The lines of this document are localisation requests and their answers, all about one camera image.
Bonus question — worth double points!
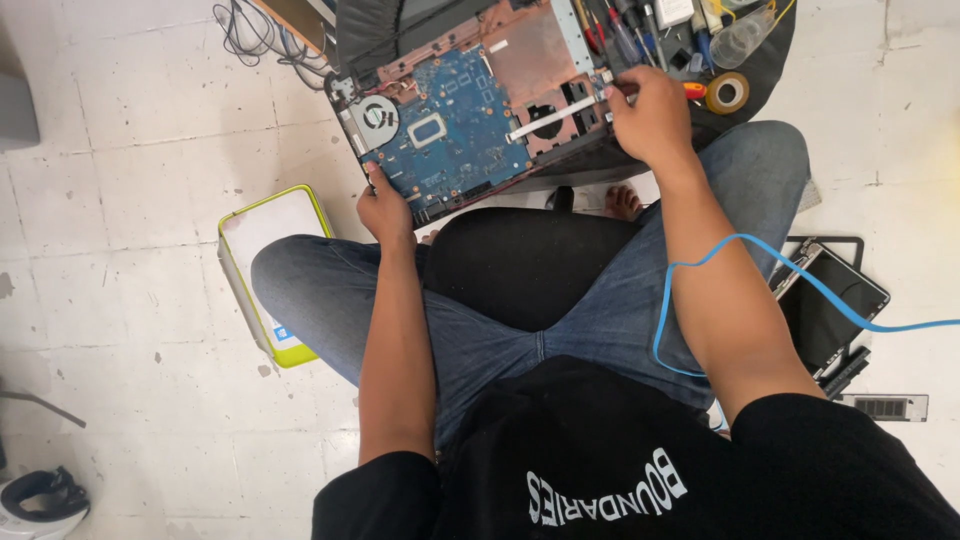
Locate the white green edged device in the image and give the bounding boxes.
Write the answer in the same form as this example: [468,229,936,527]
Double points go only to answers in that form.
[216,184,337,370]

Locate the clear plastic bottle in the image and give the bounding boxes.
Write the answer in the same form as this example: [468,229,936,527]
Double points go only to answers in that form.
[709,3,778,71]

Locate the orange handle screwdriver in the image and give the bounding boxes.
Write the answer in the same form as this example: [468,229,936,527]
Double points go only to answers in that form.
[611,79,708,102]

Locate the white device with black strap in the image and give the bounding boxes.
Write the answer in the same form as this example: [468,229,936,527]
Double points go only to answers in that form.
[0,465,92,540]

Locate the dark thin rod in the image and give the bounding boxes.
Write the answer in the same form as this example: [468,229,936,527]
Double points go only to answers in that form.
[0,390,88,431]

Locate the wooden board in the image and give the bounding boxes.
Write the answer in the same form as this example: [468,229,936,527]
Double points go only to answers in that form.
[251,0,339,60]

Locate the red handle screwdriver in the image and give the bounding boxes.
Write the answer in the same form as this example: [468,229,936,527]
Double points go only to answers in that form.
[573,0,606,55]

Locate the person's blue jeans legs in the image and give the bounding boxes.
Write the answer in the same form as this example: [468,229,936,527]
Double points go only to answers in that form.
[250,120,812,451]

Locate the brown tape roll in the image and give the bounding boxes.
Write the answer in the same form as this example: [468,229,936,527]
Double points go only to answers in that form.
[705,71,751,116]

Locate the black stool seat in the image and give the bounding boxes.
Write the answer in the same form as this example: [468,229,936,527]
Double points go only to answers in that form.
[422,206,648,334]

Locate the black leather cushion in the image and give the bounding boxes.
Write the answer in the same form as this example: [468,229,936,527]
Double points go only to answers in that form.
[334,0,498,85]

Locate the blue cable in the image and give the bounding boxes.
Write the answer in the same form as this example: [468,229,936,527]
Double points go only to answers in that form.
[650,233,960,433]

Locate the grey vented cover plate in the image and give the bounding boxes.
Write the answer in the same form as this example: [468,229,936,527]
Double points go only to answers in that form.
[834,393,930,423]

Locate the bundle of dark cables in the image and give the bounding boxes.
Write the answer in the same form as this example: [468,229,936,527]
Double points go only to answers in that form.
[212,0,336,93]

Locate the blue clear handle screwdriver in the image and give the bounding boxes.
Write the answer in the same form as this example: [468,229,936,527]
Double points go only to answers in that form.
[604,3,643,67]

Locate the black laptop battery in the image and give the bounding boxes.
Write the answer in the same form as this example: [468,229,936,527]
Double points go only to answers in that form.
[819,345,873,402]

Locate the person's right hand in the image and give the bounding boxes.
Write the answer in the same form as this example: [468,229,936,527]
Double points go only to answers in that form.
[603,64,695,171]

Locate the white flat ribbon cable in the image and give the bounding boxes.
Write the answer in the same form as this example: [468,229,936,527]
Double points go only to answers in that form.
[505,93,603,145]

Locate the person's bare foot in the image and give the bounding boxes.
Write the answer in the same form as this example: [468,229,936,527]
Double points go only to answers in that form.
[603,184,645,222]

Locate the grey cloth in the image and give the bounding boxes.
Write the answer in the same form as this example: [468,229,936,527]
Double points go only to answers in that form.
[795,175,825,214]

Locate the person's black printed shirt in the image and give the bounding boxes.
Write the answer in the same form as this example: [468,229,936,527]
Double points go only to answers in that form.
[311,354,960,540]

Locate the blue slim tool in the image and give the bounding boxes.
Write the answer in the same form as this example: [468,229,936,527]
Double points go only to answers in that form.
[691,18,717,76]

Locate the white small box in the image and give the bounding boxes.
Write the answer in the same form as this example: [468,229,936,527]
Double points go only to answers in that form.
[654,0,696,30]

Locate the black screen bezel frame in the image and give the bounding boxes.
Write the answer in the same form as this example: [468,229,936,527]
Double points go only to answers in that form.
[783,234,867,273]

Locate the laptop base blue motherboard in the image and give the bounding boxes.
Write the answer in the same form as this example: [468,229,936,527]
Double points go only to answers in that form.
[324,0,640,231]

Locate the person's left hand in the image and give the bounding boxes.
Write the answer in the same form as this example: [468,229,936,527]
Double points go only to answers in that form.
[355,159,418,249]

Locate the loose laptop screen panel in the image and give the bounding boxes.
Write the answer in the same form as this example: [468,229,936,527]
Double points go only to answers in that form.
[768,238,893,378]

